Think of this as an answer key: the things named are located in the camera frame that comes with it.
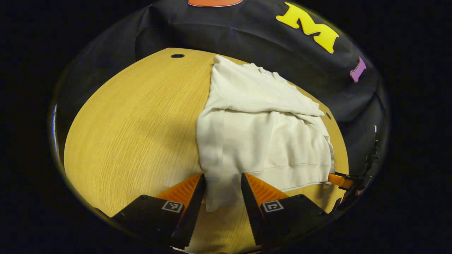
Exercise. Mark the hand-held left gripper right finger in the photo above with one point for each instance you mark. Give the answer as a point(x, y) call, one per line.
point(252, 211)

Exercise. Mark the cream t-shirt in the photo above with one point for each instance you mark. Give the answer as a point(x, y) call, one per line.
point(261, 141)

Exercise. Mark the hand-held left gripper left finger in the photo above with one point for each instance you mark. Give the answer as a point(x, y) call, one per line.
point(192, 218)

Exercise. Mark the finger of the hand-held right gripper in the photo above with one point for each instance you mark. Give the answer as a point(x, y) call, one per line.
point(339, 180)

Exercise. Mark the black backdrop cloth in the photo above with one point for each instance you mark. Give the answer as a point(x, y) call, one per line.
point(229, 35)

